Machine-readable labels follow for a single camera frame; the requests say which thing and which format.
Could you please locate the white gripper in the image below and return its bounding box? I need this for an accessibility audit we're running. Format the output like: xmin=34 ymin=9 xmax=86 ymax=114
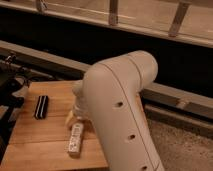
xmin=65 ymin=80 xmax=89 ymax=128

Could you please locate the white labelled plastic bottle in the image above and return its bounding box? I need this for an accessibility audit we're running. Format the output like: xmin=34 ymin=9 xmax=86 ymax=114
xmin=68 ymin=122 xmax=84 ymax=158

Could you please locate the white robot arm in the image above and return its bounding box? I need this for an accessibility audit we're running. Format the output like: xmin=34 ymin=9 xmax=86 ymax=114
xmin=72 ymin=50 xmax=165 ymax=171

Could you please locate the black striped case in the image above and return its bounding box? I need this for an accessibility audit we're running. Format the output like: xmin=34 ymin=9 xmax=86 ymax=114
xmin=34 ymin=95 xmax=49 ymax=120

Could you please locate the wooden table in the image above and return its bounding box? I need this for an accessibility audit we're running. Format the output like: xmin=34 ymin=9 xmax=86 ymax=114
xmin=0 ymin=81 xmax=107 ymax=171

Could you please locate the metal railing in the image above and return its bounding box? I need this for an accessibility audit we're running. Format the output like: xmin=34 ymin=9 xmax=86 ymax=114
xmin=0 ymin=0 xmax=213 ymax=48

